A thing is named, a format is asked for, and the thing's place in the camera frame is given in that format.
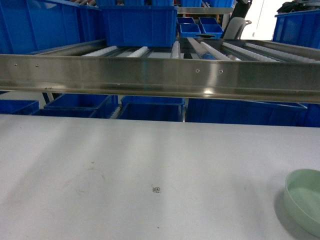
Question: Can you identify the steel shelf front rail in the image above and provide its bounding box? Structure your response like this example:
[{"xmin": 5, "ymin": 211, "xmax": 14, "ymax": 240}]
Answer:
[{"xmin": 0, "ymin": 54, "xmax": 320, "ymax": 103}]

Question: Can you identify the blue bin below left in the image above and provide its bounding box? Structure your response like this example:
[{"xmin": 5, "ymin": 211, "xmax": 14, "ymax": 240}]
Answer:
[{"xmin": 31, "ymin": 93, "xmax": 119, "ymax": 119}]

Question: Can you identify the small blue tray right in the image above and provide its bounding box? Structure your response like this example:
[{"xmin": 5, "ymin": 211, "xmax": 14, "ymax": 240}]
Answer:
[{"xmin": 199, "ymin": 24, "xmax": 224, "ymax": 39}]

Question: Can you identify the small marker sticker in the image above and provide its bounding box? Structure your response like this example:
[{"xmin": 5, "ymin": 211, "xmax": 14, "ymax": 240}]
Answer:
[{"xmin": 152, "ymin": 186, "xmax": 161, "ymax": 194}]

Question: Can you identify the blue bin below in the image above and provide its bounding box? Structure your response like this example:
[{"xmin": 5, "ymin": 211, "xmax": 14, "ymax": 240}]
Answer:
[
  {"xmin": 117, "ymin": 95, "xmax": 185, "ymax": 122},
  {"xmin": 185, "ymin": 98, "xmax": 308, "ymax": 126},
  {"xmin": 31, "ymin": 93, "xmax": 119, "ymax": 119}
]

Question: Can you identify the blue bin far right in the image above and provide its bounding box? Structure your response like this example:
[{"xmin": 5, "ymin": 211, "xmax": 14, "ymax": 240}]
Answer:
[{"xmin": 272, "ymin": 9, "xmax": 320, "ymax": 49}]

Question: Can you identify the small blue tray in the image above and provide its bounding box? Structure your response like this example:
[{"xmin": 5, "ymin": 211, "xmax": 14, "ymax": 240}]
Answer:
[
  {"xmin": 199, "ymin": 24, "xmax": 224, "ymax": 39},
  {"xmin": 178, "ymin": 23, "xmax": 201, "ymax": 38}
]

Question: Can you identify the grey office chair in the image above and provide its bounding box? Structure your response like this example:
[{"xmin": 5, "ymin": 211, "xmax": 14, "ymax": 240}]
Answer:
[{"xmin": 221, "ymin": 17, "xmax": 252, "ymax": 40}]

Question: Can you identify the blue bin below centre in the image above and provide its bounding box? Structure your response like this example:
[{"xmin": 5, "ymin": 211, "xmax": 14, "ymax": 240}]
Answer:
[{"xmin": 117, "ymin": 95, "xmax": 185, "ymax": 122}]

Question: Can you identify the blue bin below right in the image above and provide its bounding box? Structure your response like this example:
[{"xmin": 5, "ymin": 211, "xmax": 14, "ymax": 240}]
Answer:
[{"xmin": 185, "ymin": 98, "xmax": 308, "ymax": 126}]

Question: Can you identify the large blue bin left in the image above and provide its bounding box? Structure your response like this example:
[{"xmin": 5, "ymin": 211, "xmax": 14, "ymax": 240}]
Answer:
[{"xmin": 0, "ymin": 0, "xmax": 105, "ymax": 54}]

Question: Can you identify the light green bowl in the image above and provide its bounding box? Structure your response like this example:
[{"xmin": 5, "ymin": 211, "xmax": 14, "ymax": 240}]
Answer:
[{"xmin": 283, "ymin": 169, "xmax": 320, "ymax": 238}]

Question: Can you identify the white roller track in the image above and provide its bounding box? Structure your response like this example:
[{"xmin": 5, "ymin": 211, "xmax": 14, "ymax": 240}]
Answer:
[{"xmin": 170, "ymin": 41, "xmax": 181, "ymax": 59}]

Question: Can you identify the small blue tray left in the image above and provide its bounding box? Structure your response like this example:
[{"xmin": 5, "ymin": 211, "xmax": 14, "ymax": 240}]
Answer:
[{"xmin": 178, "ymin": 23, "xmax": 201, "ymax": 38}]

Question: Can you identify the blue bin on rollers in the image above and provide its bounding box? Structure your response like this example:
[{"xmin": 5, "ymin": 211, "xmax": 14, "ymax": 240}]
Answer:
[{"xmin": 100, "ymin": 5, "xmax": 177, "ymax": 48}]

